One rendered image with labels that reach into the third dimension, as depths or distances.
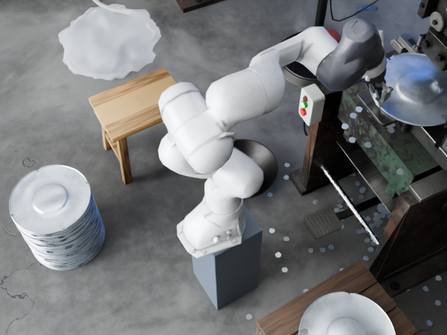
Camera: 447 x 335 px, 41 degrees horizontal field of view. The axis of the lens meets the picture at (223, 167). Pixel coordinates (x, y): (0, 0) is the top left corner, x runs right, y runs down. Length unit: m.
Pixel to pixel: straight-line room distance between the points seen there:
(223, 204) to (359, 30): 0.63
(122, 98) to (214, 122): 1.18
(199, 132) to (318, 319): 0.84
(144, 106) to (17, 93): 0.83
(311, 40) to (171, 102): 0.40
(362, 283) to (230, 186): 0.62
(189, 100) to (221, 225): 0.60
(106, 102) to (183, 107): 1.15
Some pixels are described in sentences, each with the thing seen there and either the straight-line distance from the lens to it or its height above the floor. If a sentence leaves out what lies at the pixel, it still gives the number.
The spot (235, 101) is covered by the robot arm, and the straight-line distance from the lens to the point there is 1.29.
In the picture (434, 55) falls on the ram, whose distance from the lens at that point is 1.83.
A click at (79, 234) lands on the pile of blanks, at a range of 2.27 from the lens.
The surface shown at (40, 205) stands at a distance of 2.26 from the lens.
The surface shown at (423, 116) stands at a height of 0.78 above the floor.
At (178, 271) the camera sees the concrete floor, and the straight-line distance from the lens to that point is 2.38.
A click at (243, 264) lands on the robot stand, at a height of 0.28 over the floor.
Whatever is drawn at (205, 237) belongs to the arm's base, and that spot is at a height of 0.52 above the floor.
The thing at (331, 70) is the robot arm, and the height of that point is 1.10.
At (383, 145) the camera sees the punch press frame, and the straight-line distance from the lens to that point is 1.97.
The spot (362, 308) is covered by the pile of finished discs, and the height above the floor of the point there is 0.36.
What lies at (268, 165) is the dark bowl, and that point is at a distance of 2.58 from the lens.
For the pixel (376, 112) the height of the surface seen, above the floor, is 0.78.
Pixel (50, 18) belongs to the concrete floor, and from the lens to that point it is 3.38.
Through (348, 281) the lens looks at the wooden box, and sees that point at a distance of 2.00.
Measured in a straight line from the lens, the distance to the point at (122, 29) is 2.96.
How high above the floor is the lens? 2.15
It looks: 55 degrees down
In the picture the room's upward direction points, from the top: 1 degrees counter-clockwise
